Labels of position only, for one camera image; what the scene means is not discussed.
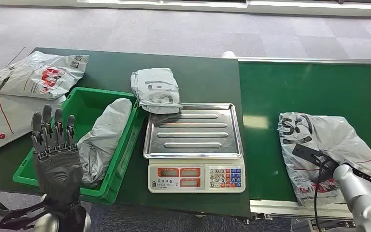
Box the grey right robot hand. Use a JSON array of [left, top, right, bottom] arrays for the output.
[[292, 143, 339, 184]]

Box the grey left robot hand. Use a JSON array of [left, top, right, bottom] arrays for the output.
[[30, 104, 84, 205]]

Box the green conveyor belt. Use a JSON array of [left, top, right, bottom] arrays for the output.
[[221, 50, 371, 232]]

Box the grey long courier bag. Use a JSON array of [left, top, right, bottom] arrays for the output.
[[77, 97, 133, 189]]

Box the white courier bag, red line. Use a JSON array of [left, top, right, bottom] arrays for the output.
[[0, 92, 67, 158]]

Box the green plastic bin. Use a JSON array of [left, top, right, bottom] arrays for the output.
[[13, 87, 146, 205]]

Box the white courier bag, red logo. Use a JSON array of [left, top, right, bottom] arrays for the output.
[[0, 51, 89, 101]]

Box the electronic scale with steel tray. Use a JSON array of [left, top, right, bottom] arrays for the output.
[[143, 102, 246, 194]]

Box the dark green table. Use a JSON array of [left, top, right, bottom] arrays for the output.
[[0, 47, 252, 218]]

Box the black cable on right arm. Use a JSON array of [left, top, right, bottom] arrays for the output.
[[313, 157, 332, 232]]

